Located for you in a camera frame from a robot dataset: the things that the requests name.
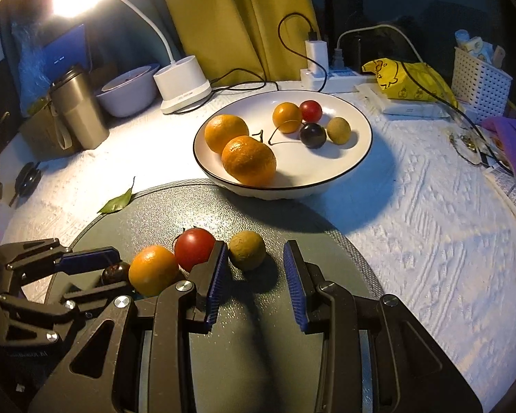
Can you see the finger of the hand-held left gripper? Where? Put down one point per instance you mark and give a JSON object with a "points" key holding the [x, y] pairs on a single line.
{"points": [[86, 260], [90, 299]]}

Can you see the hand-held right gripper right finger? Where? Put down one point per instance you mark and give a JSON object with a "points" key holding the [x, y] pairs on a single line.
{"points": [[296, 284]]}

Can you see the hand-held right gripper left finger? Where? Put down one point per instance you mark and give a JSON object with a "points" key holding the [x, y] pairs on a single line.
{"points": [[215, 282]]}

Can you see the dark cherry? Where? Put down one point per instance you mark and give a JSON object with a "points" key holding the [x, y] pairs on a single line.
{"points": [[313, 135], [115, 273]]}

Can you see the red cherry tomato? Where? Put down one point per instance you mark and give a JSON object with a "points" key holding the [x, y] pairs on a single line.
{"points": [[194, 248], [311, 110]]}

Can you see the tangerine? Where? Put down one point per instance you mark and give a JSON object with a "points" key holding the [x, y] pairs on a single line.
{"points": [[226, 132], [248, 159], [153, 269]]}

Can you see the round grey tray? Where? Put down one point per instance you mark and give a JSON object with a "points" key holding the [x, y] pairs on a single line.
{"points": [[163, 211]]}

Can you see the white plate with dark rim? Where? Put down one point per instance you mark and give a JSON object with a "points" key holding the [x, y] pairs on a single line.
{"points": [[318, 167]]}

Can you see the small orange kumquat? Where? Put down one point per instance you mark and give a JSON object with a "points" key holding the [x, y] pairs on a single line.
{"points": [[287, 117]]}

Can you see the green leaf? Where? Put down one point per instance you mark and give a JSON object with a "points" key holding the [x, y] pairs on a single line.
{"points": [[118, 201]]}

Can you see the steel tumbler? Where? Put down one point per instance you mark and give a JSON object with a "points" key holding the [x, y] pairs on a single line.
{"points": [[79, 109]]}

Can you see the lavender bowl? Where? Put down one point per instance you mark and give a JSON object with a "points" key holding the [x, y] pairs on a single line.
{"points": [[127, 92]]}

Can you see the white desk lamp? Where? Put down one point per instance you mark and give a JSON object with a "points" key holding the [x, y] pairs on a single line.
{"points": [[182, 84]]}

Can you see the white wipes packet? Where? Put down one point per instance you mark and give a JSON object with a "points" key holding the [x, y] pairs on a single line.
{"points": [[402, 104]]}

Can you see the clear plastic bag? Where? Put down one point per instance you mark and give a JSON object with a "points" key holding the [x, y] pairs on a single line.
{"points": [[26, 60]]}

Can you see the white power strip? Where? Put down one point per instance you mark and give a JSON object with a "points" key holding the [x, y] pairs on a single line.
{"points": [[339, 79]]}

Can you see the tablet screen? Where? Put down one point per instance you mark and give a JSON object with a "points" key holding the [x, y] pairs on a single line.
{"points": [[66, 51]]}

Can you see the key bunch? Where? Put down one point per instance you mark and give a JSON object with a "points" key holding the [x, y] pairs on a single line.
{"points": [[464, 141]]}

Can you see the white charger plug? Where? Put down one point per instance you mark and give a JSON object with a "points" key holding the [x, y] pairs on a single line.
{"points": [[316, 53]]}

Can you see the yellow printed bag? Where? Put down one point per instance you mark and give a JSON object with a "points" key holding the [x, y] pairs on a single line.
{"points": [[408, 79]]}

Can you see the yellow curtain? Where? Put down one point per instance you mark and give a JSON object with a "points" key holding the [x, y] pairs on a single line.
{"points": [[236, 21]]}

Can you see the purple cloth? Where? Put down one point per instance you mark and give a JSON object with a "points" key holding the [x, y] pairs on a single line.
{"points": [[514, 137]]}

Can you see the white woven basket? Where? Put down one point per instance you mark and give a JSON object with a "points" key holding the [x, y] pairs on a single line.
{"points": [[481, 79]]}

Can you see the small packets in basket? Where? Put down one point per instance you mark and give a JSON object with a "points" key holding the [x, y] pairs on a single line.
{"points": [[477, 47]]}

